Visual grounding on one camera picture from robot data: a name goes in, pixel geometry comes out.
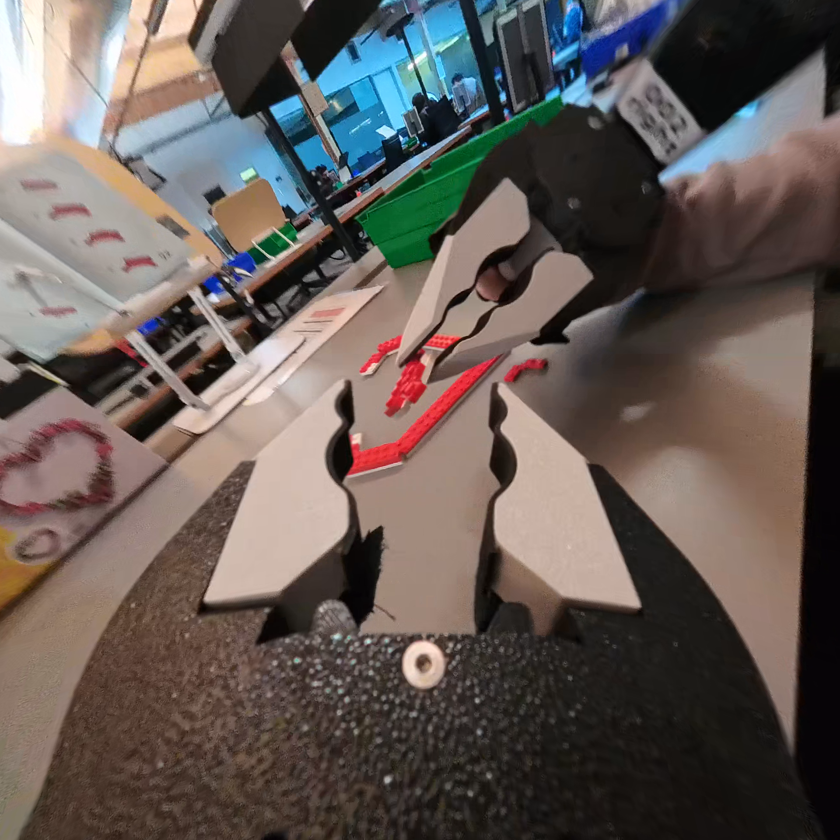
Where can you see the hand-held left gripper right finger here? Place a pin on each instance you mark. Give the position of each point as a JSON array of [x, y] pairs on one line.
[[558, 518]]

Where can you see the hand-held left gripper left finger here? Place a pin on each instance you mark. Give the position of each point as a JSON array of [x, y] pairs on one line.
[[289, 518]]

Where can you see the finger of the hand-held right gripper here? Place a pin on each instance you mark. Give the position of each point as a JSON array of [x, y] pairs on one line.
[[544, 295], [472, 243]]

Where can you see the red lego frame plate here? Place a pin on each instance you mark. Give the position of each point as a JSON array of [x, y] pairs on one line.
[[420, 433]]

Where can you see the pile of small red bricks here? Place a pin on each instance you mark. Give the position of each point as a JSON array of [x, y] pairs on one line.
[[403, 390]]

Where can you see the person's right forearm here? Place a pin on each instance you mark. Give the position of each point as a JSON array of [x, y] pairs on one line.
[[748, 210]]

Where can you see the small red lego piece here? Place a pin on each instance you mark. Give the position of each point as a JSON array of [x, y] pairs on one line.
[[525, 371]]

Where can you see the red and white curved lego piece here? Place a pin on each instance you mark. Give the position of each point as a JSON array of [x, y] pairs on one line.
[[377, 358]]

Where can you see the lego box with heart picture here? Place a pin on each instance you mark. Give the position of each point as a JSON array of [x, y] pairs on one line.
[[59, 485]]

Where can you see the lego instruction booklet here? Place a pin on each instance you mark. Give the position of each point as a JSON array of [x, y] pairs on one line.
[[85, 249]]

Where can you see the person's right hand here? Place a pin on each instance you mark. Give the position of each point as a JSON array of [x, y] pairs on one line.
[[495, 283]]

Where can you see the row of green bins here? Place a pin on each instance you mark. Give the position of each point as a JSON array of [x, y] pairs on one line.
[[420, 210]]

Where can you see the long wooden workbench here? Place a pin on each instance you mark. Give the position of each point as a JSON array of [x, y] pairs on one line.
[[367, 187]]

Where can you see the grey monitor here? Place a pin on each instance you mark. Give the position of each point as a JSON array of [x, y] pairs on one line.
[[525, 52]]

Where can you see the printed paper sheet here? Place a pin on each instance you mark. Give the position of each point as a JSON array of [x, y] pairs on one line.
[[334, 312]]

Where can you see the white book stand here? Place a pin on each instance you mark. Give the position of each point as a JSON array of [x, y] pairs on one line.
[[216, 367]]

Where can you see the large black object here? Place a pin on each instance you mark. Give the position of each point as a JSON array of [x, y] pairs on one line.
[[754, 52]]

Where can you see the wooden chair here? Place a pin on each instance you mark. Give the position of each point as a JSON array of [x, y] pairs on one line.
[[246, 210]]

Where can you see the blue storage bins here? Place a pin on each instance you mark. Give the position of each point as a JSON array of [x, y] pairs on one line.
[[229, 272]]

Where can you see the black overhead panel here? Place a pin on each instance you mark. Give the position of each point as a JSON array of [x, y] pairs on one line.
[[262, 52]]

